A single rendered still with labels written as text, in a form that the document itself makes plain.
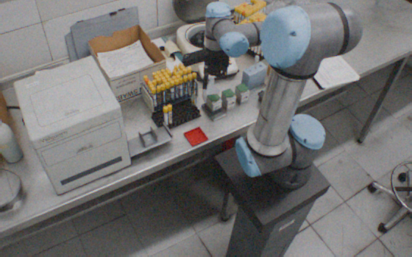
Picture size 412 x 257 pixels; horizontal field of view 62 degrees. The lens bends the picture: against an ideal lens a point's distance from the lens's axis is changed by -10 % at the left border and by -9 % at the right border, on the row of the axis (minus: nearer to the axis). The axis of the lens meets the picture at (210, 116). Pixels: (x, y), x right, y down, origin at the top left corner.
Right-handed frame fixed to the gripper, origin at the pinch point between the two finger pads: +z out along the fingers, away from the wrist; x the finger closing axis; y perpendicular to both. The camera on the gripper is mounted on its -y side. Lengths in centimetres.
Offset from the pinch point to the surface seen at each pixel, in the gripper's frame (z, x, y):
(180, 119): 10.1, -8.3, -7.8
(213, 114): 10.6, -2.7, 3.8
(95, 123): -14.3, -36.3, -27.1
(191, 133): 12.2, -12.3, -2.8
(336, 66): 11, 40, 56
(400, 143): 100, 80, 137
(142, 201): 100, 2, -34
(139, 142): 8.5, -23.2, -19.5
